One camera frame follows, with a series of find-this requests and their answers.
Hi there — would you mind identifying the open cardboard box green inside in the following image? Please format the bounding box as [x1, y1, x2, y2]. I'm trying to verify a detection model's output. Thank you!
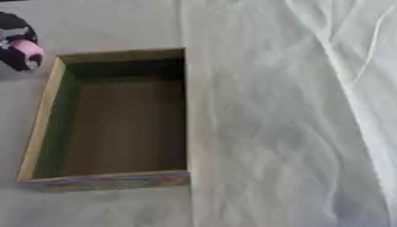
[15, 48, 192, 192]

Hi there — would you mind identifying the black white pink soft toy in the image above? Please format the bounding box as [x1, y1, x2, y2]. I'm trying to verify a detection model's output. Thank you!
[0, 11, 47, 73]

